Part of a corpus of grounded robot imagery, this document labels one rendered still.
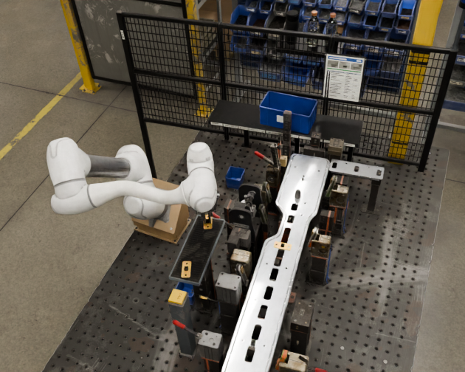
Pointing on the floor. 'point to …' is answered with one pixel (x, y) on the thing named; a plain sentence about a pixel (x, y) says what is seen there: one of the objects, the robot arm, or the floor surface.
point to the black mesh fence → (275, 80)
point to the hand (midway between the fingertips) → (207, 215)
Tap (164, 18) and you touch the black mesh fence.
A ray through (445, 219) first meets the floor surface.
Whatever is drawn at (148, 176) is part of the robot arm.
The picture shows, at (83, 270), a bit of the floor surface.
